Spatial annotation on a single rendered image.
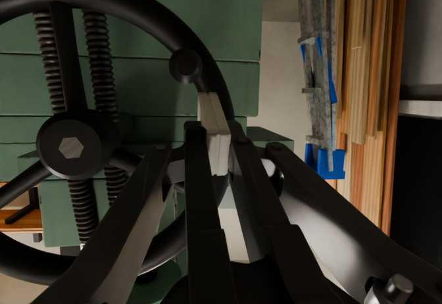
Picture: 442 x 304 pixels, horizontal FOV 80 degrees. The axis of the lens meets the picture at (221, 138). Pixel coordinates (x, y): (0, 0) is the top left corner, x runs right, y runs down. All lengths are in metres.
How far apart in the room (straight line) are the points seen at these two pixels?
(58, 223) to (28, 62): 0.23
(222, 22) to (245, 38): 0.04
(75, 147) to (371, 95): 1.65
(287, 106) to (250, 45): 2.58
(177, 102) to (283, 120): 2.62
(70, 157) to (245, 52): 0.30
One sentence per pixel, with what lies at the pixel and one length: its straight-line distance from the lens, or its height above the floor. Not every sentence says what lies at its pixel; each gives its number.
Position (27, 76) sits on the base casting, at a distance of 0.49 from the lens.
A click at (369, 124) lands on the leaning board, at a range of 1.78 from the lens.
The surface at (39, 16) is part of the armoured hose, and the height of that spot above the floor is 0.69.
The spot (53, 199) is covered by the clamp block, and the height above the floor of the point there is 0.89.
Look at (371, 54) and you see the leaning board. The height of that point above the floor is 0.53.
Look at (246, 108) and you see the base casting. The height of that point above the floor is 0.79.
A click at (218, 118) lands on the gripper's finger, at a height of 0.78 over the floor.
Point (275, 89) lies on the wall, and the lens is 2.98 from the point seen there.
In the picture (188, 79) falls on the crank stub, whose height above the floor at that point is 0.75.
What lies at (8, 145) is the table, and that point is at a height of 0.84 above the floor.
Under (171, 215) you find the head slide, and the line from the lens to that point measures 0.75.
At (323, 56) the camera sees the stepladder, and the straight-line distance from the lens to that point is 1.29.
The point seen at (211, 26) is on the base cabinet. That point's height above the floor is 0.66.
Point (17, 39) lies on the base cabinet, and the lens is 0.50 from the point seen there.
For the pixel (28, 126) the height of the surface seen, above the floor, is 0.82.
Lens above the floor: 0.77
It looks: 9 degrees up
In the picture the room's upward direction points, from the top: 179 degrees counter-clockwise
